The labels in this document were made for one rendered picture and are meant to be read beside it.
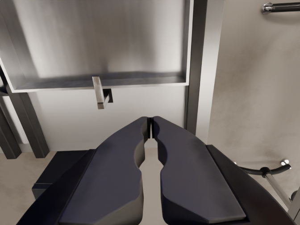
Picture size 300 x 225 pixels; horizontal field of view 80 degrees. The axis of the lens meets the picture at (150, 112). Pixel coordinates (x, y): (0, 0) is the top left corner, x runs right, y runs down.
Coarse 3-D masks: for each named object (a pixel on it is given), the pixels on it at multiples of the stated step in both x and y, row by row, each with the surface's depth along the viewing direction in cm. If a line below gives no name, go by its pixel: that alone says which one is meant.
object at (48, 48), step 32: (0, 0) 24; (32, 0) 24; (64, 0) 24; (96, 0) 24; (128, 0) 24; (160, 0) 24; (192, 0) 21; (0, 32) 25; (32, 32) 26; (64, 32) 26; (96, 32) 26; (128, 32) 26; (160, 32) 26; (0, 64) 25; (32, 64) 28; (64, 64) 28; (96, 64) 28; (128, 64) 28; (160, 64) 28
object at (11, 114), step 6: (0, 96) 30; (6, 96) 30; (0, 102) 31; (6, 102) 31; (6, 108) 32; (12, 108) 32; (6, 114) 32; (12, 114) 32; (12, 120) 33; (18, 120) 33; (12, 126) 33; (18, 126) 33; (18, 132) 34; (24, 132) 34; (18, 138) 34; (24, 138) 34
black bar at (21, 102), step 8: (0, 72) 27; (8, 88) 28; (16, 96) 29; (24, 96) 30; (16, 104) 29; (24, 104) 29; (16, 112) 30; (24, 112) 30; (32, 112) 31; (24, 120) 31; (32, 120) 31; (24, 128) 31; (32, 128) 31; (40, 128) 33; (32, 136) 32; (40, 136) 33; (32, 144) 33; (40, 144) 33; (40, 152) 34; (48, 152) 36
